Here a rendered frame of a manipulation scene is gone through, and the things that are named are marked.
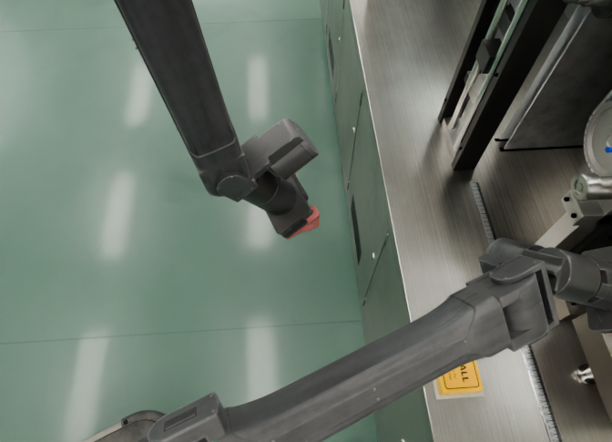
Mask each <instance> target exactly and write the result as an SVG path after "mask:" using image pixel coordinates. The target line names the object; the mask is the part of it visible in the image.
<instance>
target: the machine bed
mask: <svg viewBox="0 0 612 442"><path fill-rule="evenodd" d="M481 2H482V0H347V6H348V10H349V16H350V20H351V26H352V34H353V40H354V44H355V50H356V55H357V60H358V65H359V70H360V75H361V80H362V89H363V94H364V99H365V105H366V109H367V115H368V119H369V124H370V130H371V134H372V144H373V149H374V154H375V159H376V164H377V169H378V174H379V179H380V184H381V189H382V198H383V204H384V208H385V213H386V219H387V223H388V229H389V233H390V239H391V244H392V249H393V258H394V263H395V268H396V273H397V278H398V283H399V288H400V294H401V298H402V303H403V312H404V318H405V322H406V324H409V323H411V322H413V321H415V320H416V319H418V318H420V317H422V316H424V315H425V314H427V313H429V312H431V311H432V310H433V309H434V308H435V307H437V306H438V305H439V304H441V303H442V302H444V301H445V299H446V298H447V297H448V296H449V295H450V294H452V293H455V292H457V291H459V290H461V289H463V288H464V287H466V284H465V283H467V282H469V281H471V280H473V279H474V278H476V277H478V276H480V275H482V274H483V273H482V269H481V266H480V262H479V259H478V258H479V257H480V256H481V255H483V254H485V252H486V250H487V248H488V246H489V245H488V242H487V239H486V237H485V231H484V228H483V225H482V222H481V219H480V216H479V213H478V210H477V207H476V204H475V201H474V196H473V193H472V190H471V187H470V184H469V182H477V181H479V184H480V187H481V190H482V193H483V195H484V200H485V203H486V206H487V209H488V212H489V215H490V218H491V221H492V223H493V226H494V229H495V234H496V237H497V239H499V238H507V239H511V240H515V241H520V242H527V243H532V244H535V243H536V242H537V241H538V240H539V239H540V238H541V237H542V236H543V235H544V234H545V233H546V232H547V231H548V230H549V229H550V228H551V227H552V226H553V225H554V224H555V223H556V222H557V221H558V220H559V219H560V218H561V217H562V216H564V215H565V214H566V209H565V207H564V204H563V202H562V201H561V199H562V198H563V197H564V196H565V195H566V194H567V193H568V192H569V191H570V190H571V188H570V187H571V181H572V179H573V178H574V177H575V176H576V175H577V174H579V173H593V172H592V171H591V169H590V168H589V167H588V165H587V161H586V157H585V152H584V145H583V146H564V147H547V148H529V149H504V146H505V144H506V142H507V141H497V142H495V139H500V138H501V136H502V134H503V132H504V131H505V128H506V127H507V125H508V123H509V122H510V120H511V118H512V116H513V115H514V114H515V112H516V110H517V108H518V107H519V105H520V103H521V102H522V100H523V98H524V96H525V94H526V92H527V91H528V89H529V88H530V87H531V85H532V83H533V81H534V80H535V78H536V76H537V74H538V72H539V71H540V69H541V67H542V66H543V64H544V63H545V61H546V59H547V57H548V56H549V54H550V52H551V51H552V49H553V47H554V45H555V44H556V41H557V40H558V38H559V37H560V36H561V34H562V32H563V31H564V29H565V27H566V25H567V23H568V21H569V20H568V19H567V17H566V14H565V13H564V12H563V14H562V15H561V17H560V18H559V20H558V22H557V24H556V26H555V28H554V30H553V31H552V33H551V35H550V37H549V38H548V39H547V41H546V44H545V45H544V47H543V49H542V51H541V52H540V54H539V56H538V58H537V59H536V61H535V63H534V65H533V66H532V68H531V70H530V72H529V73H528V75H527V77H526V79H525V81H524V83H523V85H522V86H521V87H520V89H519V91H518V93H517V94H516V96H515V99H514V100H513V102H512V104H511V106H510V107H509V109H508V110H507V112H506V114H505V116H504V118H503V120H502V121H501V123H500V125H499V127H498V128H497V130H496V132H495V134H494V135H493V137H492V139H491V141H490V142H489V144H488V146H487V148H486V149H485V151H484V154H483V155H482V157H481V158H480V160H479V162H478V163H477V165H476V167H475V169H474V170H453V169H452V165H451V164H452V162H453V161H452V157H451V154H450V151H449V148H448V145H447V141H446V138H445V135H444V130H443V127H442V123H439V121H438V116H439V113H440V110H441V108H442V105H443V103H444V99H445V96H446V94H447V91H448V88H449V87H450V84H451V82H452V79H453V76H454V72H455V70H456V68H457V65H458V62H459V60H460V57H461V54H462V53H463V50H464V46H465V43H466V40H467V38H468V36H469V34H470V31H471V28H472V26H473V23H474V20H475V17H476V14H477V12H478V9H479V6H480V4H481ZM532 346H533V349H534V352H535V357H536V361H537V363H538V366H539V369H540V372H541V375H542V377H543V380H544V383H545V386H546V391H547V393H548V397H549V400H550V403H551V406H552V408H553V411H554V414H555V417H556V422H557V424H558V427H559V430H560V433H561V437H562V439H563V442H612V424H611V422H610V419H609V416H608V414H607V411H606V408H605V405H604V403H603V400H602V398H601V395H600V393H599V391H598V388H597V384H594V385H587V384H585V383H583V382H582V381H581V380H580V379H579V378H578V376H577V373H576V370H577V368H578V367H579V366H580V365H583V364H588V361H587V358H586V356H585V353H584V350H583V348H582V345H581V343H580V341H579V338H578V336H577V333H576V329H575V327H574V325H573V322H572V320H571V321H559V324H558V325H557V326H555V327H554V328H552V329H550V330H549V331H548V335H547V336H545V337H544V338H542V339H540V340H539V341H537V342H536V343H534V344H532ZM476 363H477V366H478V370H479V374H480V377H481V381H482V385H483V389H484V396H478V397H464V398H451V399H438V400H436V396H435V392H434V383H433V381H432V382H430V383H428V384H427V385H424V386H422V387H420V388H418V392H419V397H420V402H421V408H422V412H423V421H424V427H425V432H426V436H427V442H549V438H548V435H547V433H546V428H545V424H544V421H543V418H542V416H541V412H540V409H539V406H538V403H537V401H536V395H535V392H534V389H533V387H532V383H531V380H530V377H529V374H528V371H527V368H526V365H525V360H524V357H523V354H522V351H521V349H519V350H517V351H516V352H513V351H511V350H509V349H508V348H506V349H505V350H504V351H502V352H500V353H498V354H497V355H494V356H492V357H485V358H482V359H478V360H476Z"/></svg>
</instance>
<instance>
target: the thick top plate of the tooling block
mask: <svg viewBox="0 0 612 442"><path fill-rule="evenodd" d="M572 322H573V325H574V327H575V329H576V333H577V336H578V338H579V341H580V343H581V345H582V348H583V350H584V353H585V356H586V359H587V361H588V364H589V367H590V369H591V372H592V374H593V377H594V379H595V381H596V384H597V388H598V391H599V393H600V395H601V398H602V400H603V403H604V405H605V408H606V411H607V414H608V416H609V419H610V422H611V424H612V334H602V333H600V332H599V331H594V330H591V329H589V327H588V322H587V313H585V314H582V315H580V316H578V317H577V318H576V319H574V320H572Z"/></svg>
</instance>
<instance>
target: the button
mask: <svg viewBox="0 0 612 442"><path fill-rule="evenodd" d="M436 381H437V385H438V390H439V394H440V395H441V396H445V395H458V394H471V393H479V392H482V391H484V389H483V385H482V381H481V377H480V374H479V370H478V366H477V363H476V360H475V361H473V362H471V363H468V364H465V365H462V366H460V367H457V368H455V369H454V370H452V371H450V372H448V373H447V374H445V375H442V376H440V377H438V378H437V379H436Z"/></svg>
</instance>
